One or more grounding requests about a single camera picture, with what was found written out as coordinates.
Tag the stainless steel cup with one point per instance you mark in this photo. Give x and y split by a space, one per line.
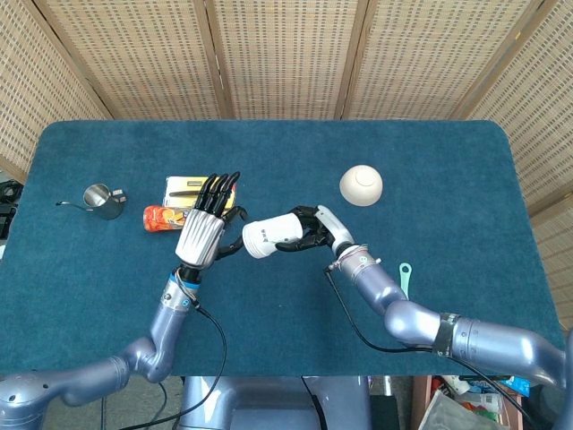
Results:
105 203

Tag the white paper cup blue print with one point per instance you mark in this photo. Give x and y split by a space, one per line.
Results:
279 227

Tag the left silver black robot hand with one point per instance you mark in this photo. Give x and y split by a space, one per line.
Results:
201 237

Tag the lilac robot torso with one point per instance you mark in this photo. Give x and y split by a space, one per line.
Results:
268 403

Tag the woven rattan screen panel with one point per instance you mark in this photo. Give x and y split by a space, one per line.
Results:
36 89
537 125
143 54
286 54
430 54

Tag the orange snack packet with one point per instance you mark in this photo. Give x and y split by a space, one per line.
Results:
161 219

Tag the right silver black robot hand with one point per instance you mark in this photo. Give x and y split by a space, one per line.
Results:
333 228

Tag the yellow card blister package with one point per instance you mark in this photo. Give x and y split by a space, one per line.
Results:
179 186

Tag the brown box with clutter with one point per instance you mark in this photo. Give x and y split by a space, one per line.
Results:
465 407

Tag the blue plush table cloth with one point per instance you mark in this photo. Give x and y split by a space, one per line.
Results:
291 148

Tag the black equipment beside table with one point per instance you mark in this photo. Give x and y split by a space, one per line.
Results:
9 210

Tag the cream upturned bowl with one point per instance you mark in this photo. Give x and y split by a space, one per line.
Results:
361 186

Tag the right lilac robot arm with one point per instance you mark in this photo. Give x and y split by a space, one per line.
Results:
403 313

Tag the left lilac robot arm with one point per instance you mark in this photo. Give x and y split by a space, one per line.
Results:
165 322

